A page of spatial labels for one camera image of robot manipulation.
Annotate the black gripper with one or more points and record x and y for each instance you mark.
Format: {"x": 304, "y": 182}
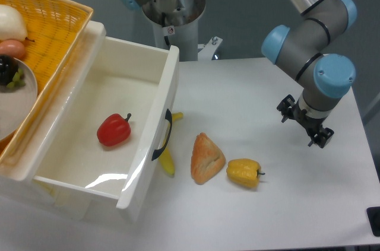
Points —
{"x": 310, "y": 119}

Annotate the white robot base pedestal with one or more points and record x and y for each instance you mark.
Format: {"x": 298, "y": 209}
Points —
{"x": 175, "y": 23}

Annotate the white pear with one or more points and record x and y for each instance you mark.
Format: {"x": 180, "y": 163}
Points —
{"x": 13, "y": 26}

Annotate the yellow woven basket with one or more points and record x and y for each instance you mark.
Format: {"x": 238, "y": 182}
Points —
{"x": 54, "y": 27}

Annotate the pink sausage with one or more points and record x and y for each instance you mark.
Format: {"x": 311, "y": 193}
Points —
{"x": 13, "y": 48}

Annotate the triangular pastry bread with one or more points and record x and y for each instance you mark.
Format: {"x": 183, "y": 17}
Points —
{"x": 207, "y": 159}

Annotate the white drawer cabinet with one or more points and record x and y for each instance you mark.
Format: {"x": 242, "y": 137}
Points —
{"x": 29, "y": 145}

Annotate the metal table bracket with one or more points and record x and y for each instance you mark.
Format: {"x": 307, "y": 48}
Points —
{"x": 209, "y": 51}

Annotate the black corner device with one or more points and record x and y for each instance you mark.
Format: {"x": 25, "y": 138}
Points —
{"x": 373, "y": 214}

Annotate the white top drawer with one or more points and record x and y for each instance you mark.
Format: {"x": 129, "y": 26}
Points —
{"x": 124, "y": 78}

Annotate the yellow bell pepper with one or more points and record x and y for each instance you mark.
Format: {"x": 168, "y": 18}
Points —
{"x": 244, "y": 172}

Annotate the dark grape bunch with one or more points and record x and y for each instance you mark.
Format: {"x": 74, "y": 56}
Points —
{"x": 12, "y": 75}

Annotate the red bell pepper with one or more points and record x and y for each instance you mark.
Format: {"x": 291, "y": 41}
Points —
{"x": 114, "y": 130}

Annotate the grey plate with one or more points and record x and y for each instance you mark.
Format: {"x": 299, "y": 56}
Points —
{"x": 17, "y": 103}

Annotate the yellow banana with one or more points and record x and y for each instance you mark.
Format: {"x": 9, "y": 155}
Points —
{"x": 166, "y": 160}

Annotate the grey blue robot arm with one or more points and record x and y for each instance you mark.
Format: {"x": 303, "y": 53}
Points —
{"x": 325, "y": 79}

